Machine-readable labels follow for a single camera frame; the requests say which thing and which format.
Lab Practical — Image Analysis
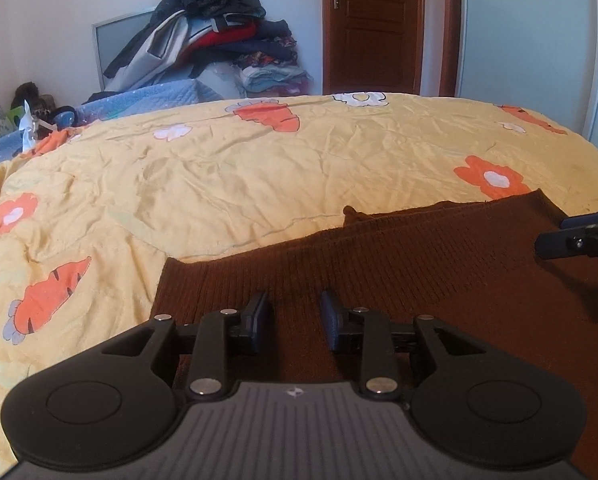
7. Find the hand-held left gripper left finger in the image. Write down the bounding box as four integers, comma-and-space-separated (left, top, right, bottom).
101, 290, 273, 401

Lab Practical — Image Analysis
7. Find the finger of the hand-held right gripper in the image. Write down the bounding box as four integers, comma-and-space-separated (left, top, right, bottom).
535, 225, 598, 266
559, 206, 598, 231

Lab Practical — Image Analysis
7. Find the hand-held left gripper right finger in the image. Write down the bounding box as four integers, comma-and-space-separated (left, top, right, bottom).
319, 289, 487, 401

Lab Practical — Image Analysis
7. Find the brown knitted sweater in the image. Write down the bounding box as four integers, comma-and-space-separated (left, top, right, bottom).
154, 187, 598, 480

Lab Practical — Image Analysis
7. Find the pile of clothes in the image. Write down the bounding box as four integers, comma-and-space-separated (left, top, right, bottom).
86, 0, 315, 102

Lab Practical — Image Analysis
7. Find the yellow printed quilt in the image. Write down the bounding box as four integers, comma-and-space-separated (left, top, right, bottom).
0, 91, 598, 480

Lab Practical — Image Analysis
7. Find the white sliding wardrobe door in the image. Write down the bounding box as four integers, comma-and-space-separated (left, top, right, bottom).
454, 0, 598, 161

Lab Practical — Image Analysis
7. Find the blue quilted blanket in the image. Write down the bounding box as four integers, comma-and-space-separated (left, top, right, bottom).
0, 79, 250, 163

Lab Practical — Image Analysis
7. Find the brown wooden door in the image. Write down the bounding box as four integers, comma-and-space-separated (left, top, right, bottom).
320, 0, 460, 97

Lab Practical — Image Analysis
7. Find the white crumpled wrapper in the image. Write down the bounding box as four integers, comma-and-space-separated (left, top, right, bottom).
18, 100, 54, 154

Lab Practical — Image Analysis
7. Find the grey framed panel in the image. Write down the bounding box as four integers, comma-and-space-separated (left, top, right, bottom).
91, 7, 158, 91

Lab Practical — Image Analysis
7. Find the dark plush toy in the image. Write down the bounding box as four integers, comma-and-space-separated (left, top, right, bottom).
11, 81, 58, 121

